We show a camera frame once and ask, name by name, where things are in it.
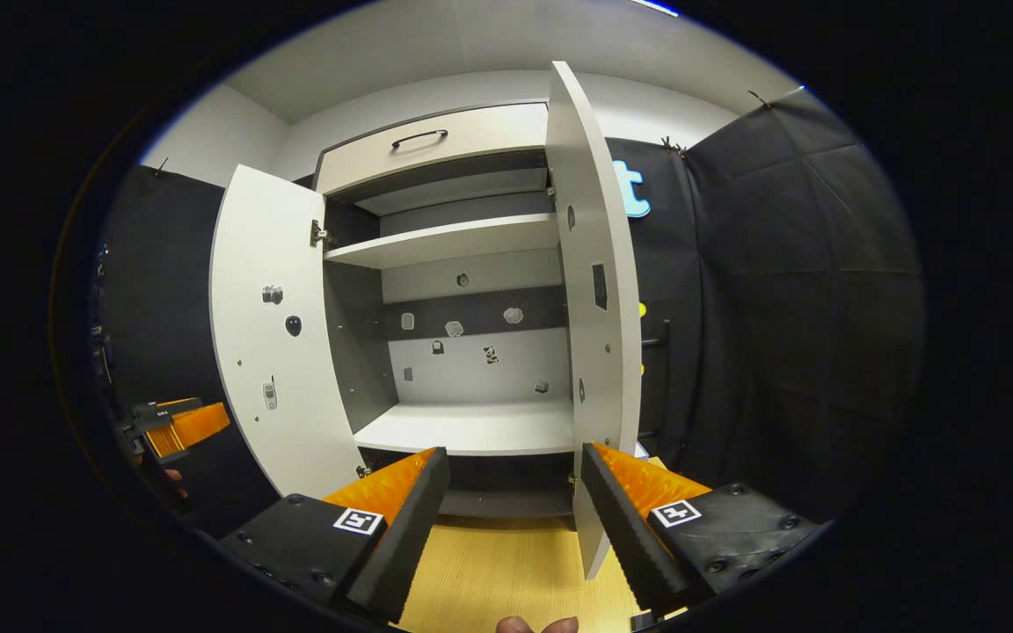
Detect black cat sticker cabinet door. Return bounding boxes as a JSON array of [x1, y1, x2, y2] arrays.
[[546, 60, 644, 581]]

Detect camera sticker shoe cabinet door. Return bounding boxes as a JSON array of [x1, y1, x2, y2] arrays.
[[210, 164, 367, 500]]

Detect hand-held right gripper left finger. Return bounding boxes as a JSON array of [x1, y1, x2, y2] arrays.
[[218, 447, 452, 623]]

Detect beige double-door shoe cabinet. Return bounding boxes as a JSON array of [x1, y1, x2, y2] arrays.
[[210, 60, 644, 581]]

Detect white cabinet shelf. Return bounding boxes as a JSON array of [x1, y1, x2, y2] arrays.
[[353, 400, 576, 456], [324, 214, 560, 270]]

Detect black door handle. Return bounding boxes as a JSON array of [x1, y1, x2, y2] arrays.
[[641, 318, 673, 440]]

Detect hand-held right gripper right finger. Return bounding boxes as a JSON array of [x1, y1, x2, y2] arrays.
[[580, 442, 824, 616]]

